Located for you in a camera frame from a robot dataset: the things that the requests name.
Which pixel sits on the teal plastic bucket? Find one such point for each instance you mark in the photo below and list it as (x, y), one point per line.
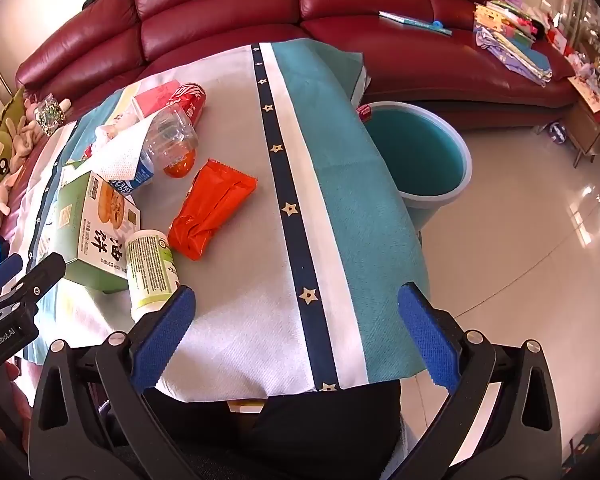
(415, 155)

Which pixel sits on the thin teal book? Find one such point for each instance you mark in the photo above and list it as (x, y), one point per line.
(410, 21)

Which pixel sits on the pink plush toy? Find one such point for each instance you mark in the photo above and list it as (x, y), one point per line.
(27, 135)
(2, 195)

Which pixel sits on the clear bottle with blue label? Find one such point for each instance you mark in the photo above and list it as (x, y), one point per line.
(170, 135)

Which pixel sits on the white paper tissue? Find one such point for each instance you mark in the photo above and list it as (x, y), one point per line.
(125, 152)

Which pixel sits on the red leather sofa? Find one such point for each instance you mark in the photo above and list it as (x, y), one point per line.
(220, 5)

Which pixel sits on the pile of items on sofa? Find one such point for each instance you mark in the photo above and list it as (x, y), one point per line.
(515, 57)

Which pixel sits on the green cardboard box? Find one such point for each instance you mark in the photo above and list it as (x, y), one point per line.
(87, 230)

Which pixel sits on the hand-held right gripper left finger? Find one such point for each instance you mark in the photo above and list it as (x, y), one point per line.
(165, 340)

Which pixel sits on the pink paper cup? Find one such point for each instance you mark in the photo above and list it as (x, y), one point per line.
(152, 100)

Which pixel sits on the small blue toy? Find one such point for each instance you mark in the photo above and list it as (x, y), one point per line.
(437, 24)

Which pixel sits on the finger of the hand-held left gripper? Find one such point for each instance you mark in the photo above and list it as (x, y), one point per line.
(42, 272)
(2, 270)

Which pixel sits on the wooden side table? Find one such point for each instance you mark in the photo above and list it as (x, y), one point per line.
(590, 130)

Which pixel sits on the red cola can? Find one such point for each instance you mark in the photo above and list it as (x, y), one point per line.
(190, 97)

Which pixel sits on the blue white ball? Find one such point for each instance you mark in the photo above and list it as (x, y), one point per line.
(557, 132)

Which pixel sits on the green plush toy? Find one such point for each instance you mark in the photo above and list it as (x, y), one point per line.
(0, 160)

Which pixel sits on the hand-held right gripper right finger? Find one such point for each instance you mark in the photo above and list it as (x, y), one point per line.
(427, 340)

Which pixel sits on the orange snack packet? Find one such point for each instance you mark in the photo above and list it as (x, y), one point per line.
(210, 210)

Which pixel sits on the person's black clothing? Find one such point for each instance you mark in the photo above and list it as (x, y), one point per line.
(320, 435)

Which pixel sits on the red white packet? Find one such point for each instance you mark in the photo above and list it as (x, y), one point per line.
(365, 113)

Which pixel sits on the striped star tablecloth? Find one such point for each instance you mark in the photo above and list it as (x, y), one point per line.
(230, 285)

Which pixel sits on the white bottle with green label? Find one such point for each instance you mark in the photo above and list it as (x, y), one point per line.
(150, 270)

